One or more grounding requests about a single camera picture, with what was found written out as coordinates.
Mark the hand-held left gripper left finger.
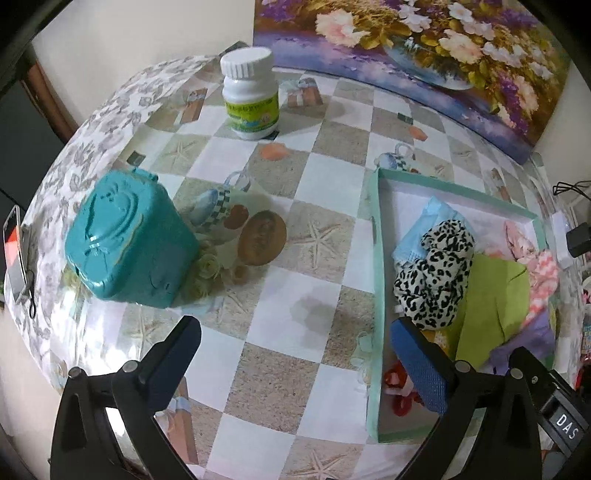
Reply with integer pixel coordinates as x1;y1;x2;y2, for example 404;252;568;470
50;315;203;480

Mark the pink white checked towel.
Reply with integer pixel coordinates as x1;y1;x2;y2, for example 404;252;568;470
517;250;560;324

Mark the green cloth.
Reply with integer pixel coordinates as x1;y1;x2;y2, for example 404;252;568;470
445;253;531;365

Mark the black cord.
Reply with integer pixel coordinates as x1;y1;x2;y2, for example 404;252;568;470
19;224;38;320

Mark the leopard print cloth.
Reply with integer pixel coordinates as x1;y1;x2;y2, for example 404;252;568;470
392;219;476;332

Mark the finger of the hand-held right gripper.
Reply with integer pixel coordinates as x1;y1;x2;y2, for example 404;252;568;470
508;346;555;393

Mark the blue face mask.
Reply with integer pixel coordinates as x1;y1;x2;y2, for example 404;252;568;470
392;196;462;268

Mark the red floral scrunchie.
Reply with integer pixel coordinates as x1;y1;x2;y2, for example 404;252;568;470
383;360;428;414

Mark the dark wooden furniture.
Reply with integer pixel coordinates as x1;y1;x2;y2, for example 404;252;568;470
0;46;79;217

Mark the black cable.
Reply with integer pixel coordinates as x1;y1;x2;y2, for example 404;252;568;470
551;181;591;201

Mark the white pill bottle green label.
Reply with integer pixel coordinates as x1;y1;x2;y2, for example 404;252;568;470
220;46;280;141

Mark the teal shallow cardboard tray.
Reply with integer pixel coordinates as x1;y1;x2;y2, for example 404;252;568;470
366;167;561;445

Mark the printed checked tablecloth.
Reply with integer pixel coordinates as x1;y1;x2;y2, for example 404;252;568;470
0;39;591;480

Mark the black power adapter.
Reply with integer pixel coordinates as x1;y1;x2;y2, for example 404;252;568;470
567;224;591;258

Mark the pink floral cloth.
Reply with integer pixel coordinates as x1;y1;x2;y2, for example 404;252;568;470
485;220;541;261

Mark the purple cloth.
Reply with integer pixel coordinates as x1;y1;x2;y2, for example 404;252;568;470
480;307;557;377

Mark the teal plastic box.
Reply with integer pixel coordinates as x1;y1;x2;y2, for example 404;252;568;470
64;168;201;309

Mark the flower painting canvas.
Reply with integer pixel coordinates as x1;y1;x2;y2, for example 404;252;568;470
253;0;573;164

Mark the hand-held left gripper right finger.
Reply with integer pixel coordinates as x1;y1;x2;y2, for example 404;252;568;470
390;318;544;480

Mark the white power strip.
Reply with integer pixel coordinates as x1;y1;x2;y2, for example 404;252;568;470
551;211;575;271

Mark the smartphone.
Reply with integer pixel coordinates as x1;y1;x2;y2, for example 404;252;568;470
2;205;26;305

